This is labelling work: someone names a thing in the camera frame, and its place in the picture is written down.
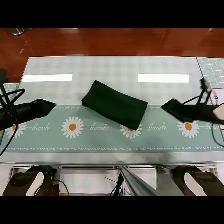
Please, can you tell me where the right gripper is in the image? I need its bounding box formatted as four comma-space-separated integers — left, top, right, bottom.
178, 103, 216, 125

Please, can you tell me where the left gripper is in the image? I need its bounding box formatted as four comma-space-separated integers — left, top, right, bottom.
13, 102, 41, 123

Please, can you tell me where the dark green garment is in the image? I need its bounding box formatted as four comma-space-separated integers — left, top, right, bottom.
81, 79, 149, 131

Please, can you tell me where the black cable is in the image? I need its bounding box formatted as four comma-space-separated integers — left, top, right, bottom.
211, 121, 224, 148
105, 171, 126, 197
0, 87, 27, 158

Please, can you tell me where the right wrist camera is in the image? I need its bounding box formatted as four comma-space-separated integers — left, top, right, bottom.
198, 76, 215, 109

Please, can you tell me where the silver frame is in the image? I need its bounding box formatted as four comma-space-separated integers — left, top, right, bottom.
0, 161, 224, 197

